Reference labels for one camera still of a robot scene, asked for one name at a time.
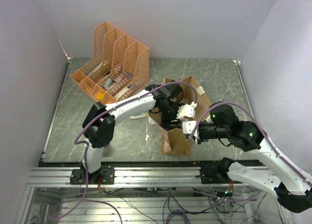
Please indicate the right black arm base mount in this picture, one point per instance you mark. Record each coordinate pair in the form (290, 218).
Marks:
(215, 172)

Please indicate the aluminium frame rail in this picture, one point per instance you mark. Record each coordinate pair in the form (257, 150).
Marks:
(126, 177)

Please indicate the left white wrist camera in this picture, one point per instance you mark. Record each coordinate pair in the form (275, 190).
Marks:
(186, 112)

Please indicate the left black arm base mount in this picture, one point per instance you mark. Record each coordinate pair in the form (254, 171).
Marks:
(104, 176)

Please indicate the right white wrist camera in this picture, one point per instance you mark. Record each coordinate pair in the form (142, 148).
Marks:
(190, 129)

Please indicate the blue correction tape package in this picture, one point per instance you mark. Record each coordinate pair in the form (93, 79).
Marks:
(139, 115)

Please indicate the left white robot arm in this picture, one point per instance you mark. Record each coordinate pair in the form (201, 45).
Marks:
(99, 124)

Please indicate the burlap canvas tote bag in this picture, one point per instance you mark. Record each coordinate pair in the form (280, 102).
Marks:
(174, 142)

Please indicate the orange plastic file organizer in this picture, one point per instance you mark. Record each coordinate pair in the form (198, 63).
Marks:
(119, 68)

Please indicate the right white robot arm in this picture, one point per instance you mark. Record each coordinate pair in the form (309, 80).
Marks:
(288, 183)

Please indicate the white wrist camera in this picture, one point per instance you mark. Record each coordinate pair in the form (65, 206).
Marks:
(186, 112)
(190, 129)

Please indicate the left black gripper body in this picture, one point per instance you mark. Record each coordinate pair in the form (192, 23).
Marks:
(169, 113)

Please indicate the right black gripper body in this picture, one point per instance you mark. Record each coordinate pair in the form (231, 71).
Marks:
(210, 130)

